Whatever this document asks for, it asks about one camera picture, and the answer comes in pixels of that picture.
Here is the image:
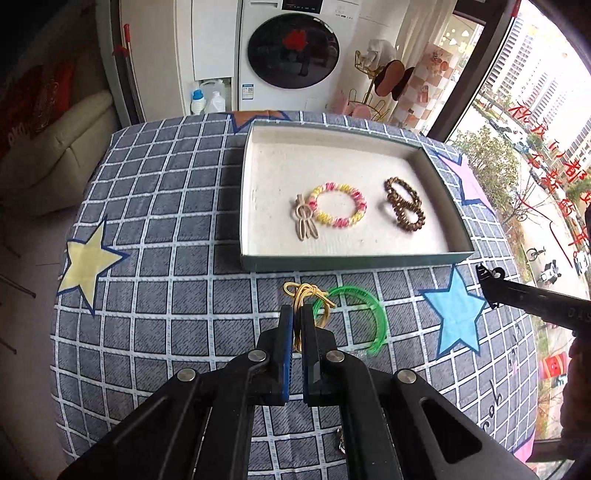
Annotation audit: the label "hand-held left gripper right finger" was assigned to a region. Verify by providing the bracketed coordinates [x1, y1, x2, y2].
[300, 305, 541, 480]

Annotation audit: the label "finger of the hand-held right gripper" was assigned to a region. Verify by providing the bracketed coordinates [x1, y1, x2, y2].
[480, 276, 591, 333]

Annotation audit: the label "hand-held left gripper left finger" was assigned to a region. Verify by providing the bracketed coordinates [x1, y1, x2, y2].
[58, 307, 296, 480]

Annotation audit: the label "green bracelet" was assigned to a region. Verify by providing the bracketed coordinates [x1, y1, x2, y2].
[311, 285, 386, 358]

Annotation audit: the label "brown spiral hair tie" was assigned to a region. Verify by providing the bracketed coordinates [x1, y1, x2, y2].
[392, 198, 426, 232]

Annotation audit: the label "beige bow hair clip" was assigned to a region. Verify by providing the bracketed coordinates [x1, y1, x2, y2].
[294, 194, 319, 241]

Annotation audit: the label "pink yellow spiral hair tie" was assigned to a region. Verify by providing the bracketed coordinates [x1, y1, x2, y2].
[307, 182, 368, 230]

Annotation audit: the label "shallow grey-green box tray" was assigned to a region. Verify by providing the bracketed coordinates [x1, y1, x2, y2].
[240, 120, 476, 273]

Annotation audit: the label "brown braided hair tie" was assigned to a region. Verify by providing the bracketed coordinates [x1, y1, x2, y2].
[384, 176, 419, 208]

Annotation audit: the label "red cartoon window sticker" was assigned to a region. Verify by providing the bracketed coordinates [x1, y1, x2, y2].
[540, 353, 571, 379]

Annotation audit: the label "checked star print tablecloth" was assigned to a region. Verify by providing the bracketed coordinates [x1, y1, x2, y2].
[50, 110, 543, 478]

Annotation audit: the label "red window lettering sticker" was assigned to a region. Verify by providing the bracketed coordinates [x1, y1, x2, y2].
[505, 99, 591, 268]

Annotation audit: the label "pink slippers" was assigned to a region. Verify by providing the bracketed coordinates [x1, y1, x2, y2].
[339, 90, 370, 118]

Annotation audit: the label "brown slippers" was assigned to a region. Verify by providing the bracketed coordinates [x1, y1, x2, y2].
[373, 61, 415, 97]

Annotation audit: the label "translucent plastic jug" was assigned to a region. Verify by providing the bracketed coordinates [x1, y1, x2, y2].
[201, 79, 227, 104]

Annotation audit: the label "white front-load washing machine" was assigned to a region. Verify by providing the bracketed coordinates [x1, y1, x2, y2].
[235, 0, 361, 114]

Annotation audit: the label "cream sofa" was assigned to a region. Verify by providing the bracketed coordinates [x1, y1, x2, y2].
[0, 90, 118, 217]

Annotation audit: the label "red cushions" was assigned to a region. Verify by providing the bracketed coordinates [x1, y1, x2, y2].
[0, 62, 77, 158]

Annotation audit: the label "gold wire shoe rack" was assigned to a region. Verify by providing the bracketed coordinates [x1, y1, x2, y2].
[348, 50, 416, 123]

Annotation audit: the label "mop handle with red clip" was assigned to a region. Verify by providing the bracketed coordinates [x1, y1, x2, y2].
[113, 25, 144, 123]

